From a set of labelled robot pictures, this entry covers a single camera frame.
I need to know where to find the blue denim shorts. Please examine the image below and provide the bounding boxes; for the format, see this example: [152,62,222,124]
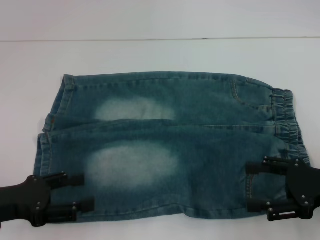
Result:
[33,72,312,218]

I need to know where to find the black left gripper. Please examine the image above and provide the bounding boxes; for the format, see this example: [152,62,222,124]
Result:
[0,171,96,230]

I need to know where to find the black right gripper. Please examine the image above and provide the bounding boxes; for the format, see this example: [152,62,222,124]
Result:
[246,156,320,222]

